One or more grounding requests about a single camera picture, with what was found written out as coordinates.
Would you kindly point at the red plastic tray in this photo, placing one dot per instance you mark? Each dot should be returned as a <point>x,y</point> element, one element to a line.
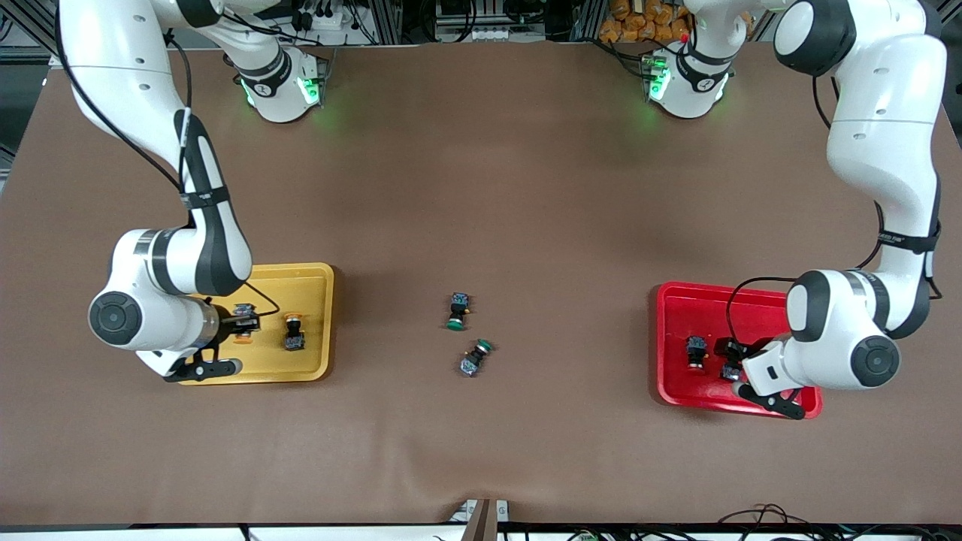
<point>699,308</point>

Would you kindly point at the metal clamp bracket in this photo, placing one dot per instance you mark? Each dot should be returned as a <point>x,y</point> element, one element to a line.
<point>481,522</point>

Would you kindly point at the brown table mat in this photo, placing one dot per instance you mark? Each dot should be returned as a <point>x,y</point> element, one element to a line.
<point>526,451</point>

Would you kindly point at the aluminium frame beam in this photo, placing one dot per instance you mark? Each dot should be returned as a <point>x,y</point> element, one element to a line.
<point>951,15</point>
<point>30,22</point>

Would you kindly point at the grey electronics box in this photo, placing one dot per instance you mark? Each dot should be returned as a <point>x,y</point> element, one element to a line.
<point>466,31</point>

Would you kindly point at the yellow plastic tray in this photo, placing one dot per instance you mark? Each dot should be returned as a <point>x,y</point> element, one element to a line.
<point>308,285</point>

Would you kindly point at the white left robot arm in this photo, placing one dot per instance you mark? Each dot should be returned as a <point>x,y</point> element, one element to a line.
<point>879,113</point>

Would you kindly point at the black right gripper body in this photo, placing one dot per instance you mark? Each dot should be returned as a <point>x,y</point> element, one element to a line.
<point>228,323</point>

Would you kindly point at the white power strip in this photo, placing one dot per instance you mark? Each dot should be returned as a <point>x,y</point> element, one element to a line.
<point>327,21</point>

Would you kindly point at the yellow push button switch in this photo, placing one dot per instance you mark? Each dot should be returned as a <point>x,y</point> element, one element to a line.
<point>244,309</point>
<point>294,340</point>

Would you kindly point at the orange snack bag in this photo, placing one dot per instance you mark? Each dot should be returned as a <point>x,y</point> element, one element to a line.
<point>639,26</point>

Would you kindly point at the green push button switch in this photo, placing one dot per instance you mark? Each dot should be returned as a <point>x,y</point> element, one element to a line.
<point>458,306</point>
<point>473,361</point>

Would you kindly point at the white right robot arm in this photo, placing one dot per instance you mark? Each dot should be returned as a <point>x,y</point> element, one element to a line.
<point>113,60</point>

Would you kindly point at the red push button switch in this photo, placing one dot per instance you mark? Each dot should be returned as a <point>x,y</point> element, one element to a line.
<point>730,371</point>
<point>696,349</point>

